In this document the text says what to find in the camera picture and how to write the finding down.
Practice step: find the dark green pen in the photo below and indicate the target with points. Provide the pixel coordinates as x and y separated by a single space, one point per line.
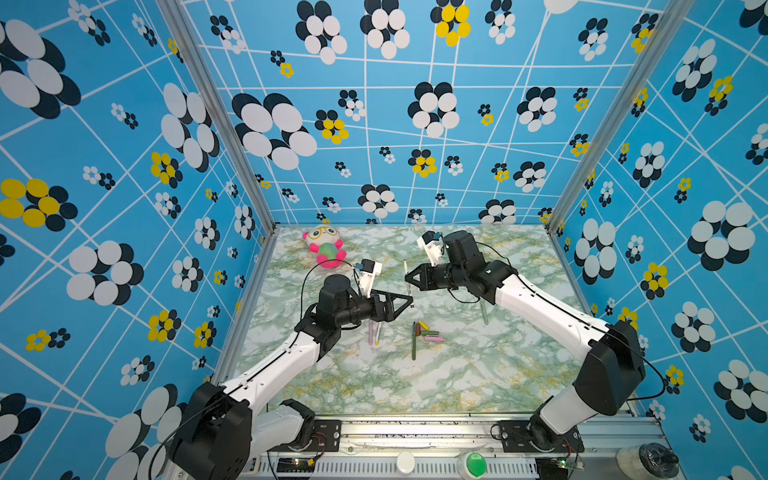
413 343

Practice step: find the green push button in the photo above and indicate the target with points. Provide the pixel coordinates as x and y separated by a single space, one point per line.
472 466

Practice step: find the light green pen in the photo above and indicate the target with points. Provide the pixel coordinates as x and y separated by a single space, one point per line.
484 312

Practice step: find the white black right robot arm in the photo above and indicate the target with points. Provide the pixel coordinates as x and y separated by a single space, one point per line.
612 365

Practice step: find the white round button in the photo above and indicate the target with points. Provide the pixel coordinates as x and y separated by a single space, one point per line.
405 463

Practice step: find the aluminium corner post left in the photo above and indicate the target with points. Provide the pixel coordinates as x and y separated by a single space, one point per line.
180 28

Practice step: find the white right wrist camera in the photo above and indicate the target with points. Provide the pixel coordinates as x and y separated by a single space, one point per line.
431 242

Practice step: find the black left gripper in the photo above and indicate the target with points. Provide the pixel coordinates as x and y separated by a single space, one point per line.
387 313

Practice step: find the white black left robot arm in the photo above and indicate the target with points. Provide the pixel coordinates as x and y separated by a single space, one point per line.
227 427

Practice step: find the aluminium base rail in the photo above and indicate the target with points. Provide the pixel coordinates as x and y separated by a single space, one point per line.
370 444

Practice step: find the pink white plush toy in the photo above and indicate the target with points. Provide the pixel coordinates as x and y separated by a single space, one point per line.
326 245

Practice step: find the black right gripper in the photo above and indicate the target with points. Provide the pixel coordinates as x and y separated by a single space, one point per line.
425 281

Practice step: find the aluminium corner post right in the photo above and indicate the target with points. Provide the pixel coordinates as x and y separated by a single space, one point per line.
670 22

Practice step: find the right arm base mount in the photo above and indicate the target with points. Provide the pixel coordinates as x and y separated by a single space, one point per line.
520 436

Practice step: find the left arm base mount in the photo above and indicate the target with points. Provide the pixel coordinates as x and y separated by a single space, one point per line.
314 434

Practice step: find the aluminium corner post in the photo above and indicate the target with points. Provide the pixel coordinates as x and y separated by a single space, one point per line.
180 28
670 22

